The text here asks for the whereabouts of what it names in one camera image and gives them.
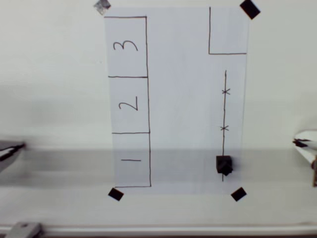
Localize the black cube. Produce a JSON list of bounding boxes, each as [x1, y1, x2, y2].
[[215, 155, 235, 176]]

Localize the white paper sheet with drawings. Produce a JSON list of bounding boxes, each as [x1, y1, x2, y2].
[[103, 6, 250, 195]]

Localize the shiny black tape piece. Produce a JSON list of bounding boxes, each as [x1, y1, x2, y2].
[[94, 0, 111, 16]]

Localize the grey metal clamp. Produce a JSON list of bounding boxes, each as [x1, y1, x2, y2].
[[6, 222, 45, 238]]

